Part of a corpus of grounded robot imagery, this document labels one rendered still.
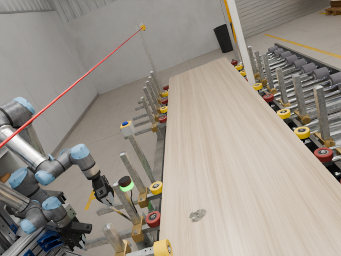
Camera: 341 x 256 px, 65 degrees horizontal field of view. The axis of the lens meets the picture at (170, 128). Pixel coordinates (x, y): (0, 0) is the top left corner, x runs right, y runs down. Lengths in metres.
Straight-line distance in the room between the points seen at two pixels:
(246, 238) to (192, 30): 8.00
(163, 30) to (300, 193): 7.87
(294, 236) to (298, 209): 0.13
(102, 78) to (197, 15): 3.60
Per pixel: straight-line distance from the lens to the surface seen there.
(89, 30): 9.09
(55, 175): 1.34
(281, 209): 1.23
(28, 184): 1.76
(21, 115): 1.55
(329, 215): 1.20
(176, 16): 8.75
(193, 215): 1.31
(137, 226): 1.47
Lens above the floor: 1.78
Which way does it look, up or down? 23 degrees down
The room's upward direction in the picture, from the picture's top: 23 degrees counter-clockwise
